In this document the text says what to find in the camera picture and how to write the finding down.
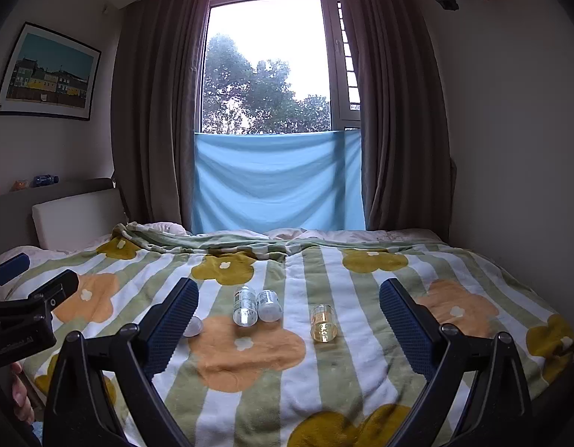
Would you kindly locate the window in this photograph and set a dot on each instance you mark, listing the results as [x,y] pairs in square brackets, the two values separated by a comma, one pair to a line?
[273,56]

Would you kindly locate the framed wall picture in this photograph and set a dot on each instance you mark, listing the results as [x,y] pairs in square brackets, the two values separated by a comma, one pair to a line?
[49,72]

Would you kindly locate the white headboard cushion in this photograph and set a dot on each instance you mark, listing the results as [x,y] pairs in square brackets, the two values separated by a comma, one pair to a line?
[77,219]

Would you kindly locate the grey-brown curtain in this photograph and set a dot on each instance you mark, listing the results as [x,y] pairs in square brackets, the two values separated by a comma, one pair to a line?
[156,116]
[398,107]

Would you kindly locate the person's left hand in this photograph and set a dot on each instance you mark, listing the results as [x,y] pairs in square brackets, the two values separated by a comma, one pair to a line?
[22,393]

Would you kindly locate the white capped small bottle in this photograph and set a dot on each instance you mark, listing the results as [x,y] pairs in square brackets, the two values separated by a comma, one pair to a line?
[269,306]

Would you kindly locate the striped floral blanket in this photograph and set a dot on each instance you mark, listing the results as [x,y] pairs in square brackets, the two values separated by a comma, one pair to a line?
[277,363]

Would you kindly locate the clear plastic bottle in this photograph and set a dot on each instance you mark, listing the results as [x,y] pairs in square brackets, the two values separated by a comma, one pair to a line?
[245,307]

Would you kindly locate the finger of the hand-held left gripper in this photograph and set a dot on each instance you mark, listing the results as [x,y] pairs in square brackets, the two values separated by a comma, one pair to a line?
[49,288]
[10,266]

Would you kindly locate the grey bed headboard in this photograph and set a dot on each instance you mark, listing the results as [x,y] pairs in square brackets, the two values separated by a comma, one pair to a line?
[16,214]

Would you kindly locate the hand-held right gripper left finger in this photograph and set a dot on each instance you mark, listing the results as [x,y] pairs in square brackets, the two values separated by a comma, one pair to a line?
[174,323]

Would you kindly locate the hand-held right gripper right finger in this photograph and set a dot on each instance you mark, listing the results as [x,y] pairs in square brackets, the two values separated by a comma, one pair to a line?
[404,326]

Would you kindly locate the small white round object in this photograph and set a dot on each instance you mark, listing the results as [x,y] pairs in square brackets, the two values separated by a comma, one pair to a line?
[193,327]

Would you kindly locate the light blue cloth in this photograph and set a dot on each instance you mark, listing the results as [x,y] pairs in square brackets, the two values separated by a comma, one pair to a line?
[277,181]

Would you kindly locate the orange small object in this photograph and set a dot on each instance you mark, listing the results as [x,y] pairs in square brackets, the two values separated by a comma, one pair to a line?
[19,185]

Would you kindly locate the blue bottle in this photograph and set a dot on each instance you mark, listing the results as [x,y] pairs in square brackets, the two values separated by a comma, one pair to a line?
[45,179]

